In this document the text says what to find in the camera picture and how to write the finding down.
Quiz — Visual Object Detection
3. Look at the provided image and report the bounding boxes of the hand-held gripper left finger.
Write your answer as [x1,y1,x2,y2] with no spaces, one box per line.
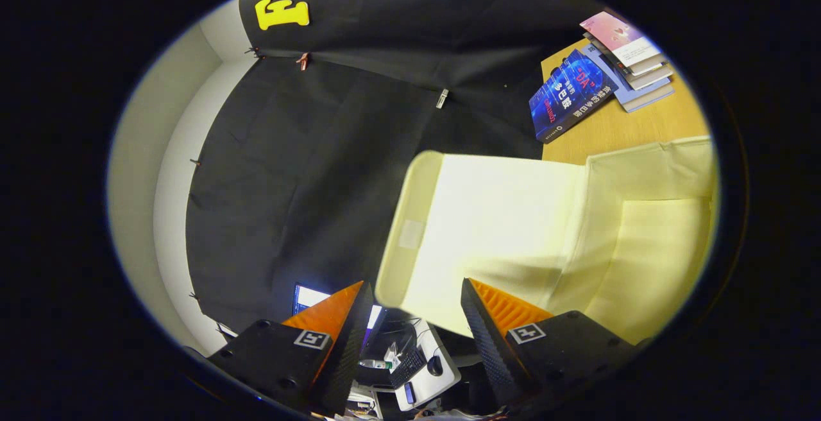
[207,280,375,417]

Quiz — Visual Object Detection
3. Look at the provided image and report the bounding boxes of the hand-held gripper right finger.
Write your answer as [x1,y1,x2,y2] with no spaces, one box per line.
[460,277,650,410]

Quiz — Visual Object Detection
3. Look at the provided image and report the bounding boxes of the pale fabric storage box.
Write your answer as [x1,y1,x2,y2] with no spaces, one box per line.
[375,137,716,345]

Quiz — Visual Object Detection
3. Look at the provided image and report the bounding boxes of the computer monitor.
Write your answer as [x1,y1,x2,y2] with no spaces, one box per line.
[292,283,385,345]

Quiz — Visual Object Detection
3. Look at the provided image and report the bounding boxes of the black keyboard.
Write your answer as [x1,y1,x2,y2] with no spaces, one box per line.
[387,347,428,390]

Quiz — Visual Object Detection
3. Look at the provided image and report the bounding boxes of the white office desk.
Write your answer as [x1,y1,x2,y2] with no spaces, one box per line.
[350,317,462,413]

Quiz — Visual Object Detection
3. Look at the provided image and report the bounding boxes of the black backdrop cloth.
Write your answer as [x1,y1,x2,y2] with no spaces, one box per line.
[185,0,616,345]

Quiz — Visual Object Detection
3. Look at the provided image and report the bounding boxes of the dark blue book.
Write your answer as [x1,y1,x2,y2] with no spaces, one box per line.
[528,48,620,145]

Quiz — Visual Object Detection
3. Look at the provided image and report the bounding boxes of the lavender blue book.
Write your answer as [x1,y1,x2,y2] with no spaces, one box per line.
[580,42,676,114]

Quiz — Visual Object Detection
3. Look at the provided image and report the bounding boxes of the grey white book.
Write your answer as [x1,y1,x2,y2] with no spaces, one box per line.
[582,35,675,92]

